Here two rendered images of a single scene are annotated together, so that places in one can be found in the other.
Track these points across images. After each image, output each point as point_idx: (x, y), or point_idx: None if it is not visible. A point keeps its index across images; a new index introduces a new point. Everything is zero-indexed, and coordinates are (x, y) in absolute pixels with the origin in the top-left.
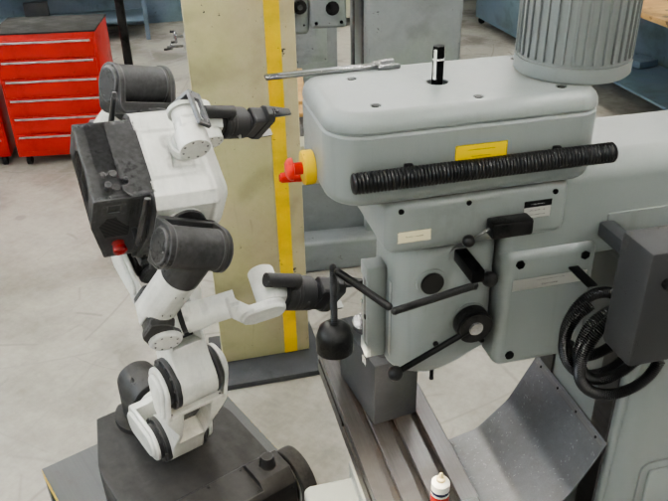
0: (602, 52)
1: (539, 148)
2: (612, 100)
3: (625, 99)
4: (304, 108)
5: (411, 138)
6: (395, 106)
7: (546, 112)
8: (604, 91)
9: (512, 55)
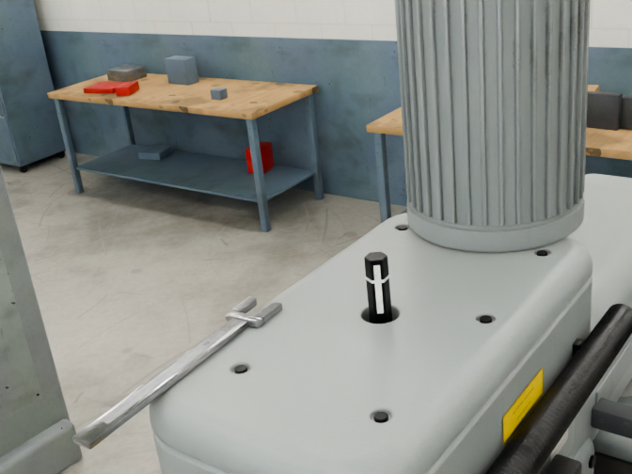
0: (574, 185)
1: (563, 356)
2: (149, 199)
3: (160, 195)
4: (182, 466)
5: (461, 446)
6: (416, 402)
7: (566, 302)
8: (134, 193)
9: (387, 222)
